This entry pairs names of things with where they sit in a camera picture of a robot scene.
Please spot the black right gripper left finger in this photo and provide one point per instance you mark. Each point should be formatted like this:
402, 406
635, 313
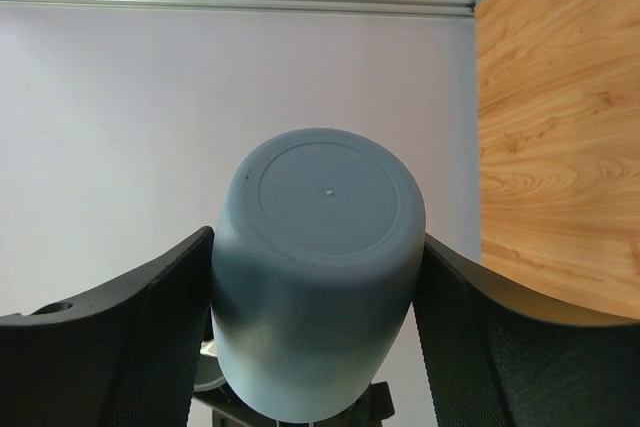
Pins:
124, 353

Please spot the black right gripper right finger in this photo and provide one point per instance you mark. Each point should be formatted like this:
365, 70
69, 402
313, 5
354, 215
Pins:
497, 353

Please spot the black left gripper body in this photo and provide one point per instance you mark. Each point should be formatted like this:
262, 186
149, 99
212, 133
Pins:
370, 410

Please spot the blue plastic cup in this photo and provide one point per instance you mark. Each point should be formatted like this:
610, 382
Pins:
316, 255

